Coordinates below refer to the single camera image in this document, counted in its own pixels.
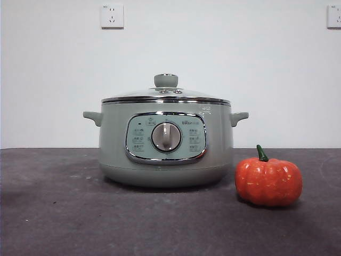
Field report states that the orange pumpkin with green stem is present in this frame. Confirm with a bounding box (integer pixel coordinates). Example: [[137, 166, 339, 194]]
[[234, 145, 304, 207]]

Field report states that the pale green electric cooking pot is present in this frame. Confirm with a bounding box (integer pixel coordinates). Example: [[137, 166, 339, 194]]
[[82, 100, 250, 188]]

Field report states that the glass lid with green knob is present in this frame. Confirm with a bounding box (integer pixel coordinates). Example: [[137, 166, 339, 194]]
[[101, 72, 230, 105]]

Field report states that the white wall power socket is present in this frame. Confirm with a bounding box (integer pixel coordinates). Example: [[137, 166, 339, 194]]
[[100, 4, 125, 30], [327, 4, 341, 29]]

